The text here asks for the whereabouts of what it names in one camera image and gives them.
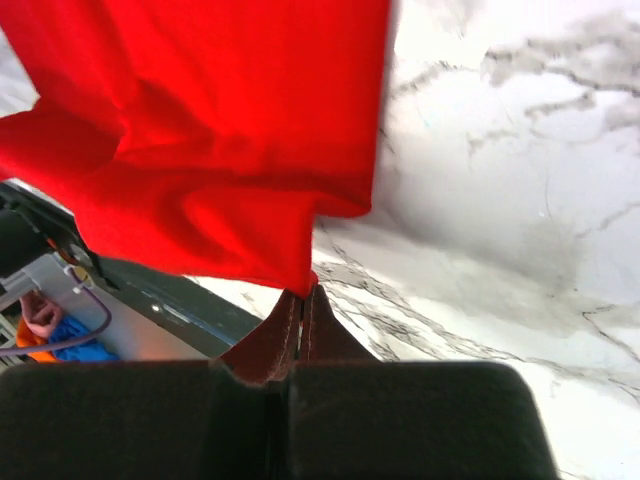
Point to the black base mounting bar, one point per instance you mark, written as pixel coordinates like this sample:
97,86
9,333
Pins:
154,315

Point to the red t shirt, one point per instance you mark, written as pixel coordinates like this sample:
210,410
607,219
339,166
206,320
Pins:
200,137

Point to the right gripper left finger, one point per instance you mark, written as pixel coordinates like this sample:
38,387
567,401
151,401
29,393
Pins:
223,418

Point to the person in orange blue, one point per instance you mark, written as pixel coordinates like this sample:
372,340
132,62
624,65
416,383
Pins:
43,322

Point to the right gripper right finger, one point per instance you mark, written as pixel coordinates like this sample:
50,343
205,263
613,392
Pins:
350,416

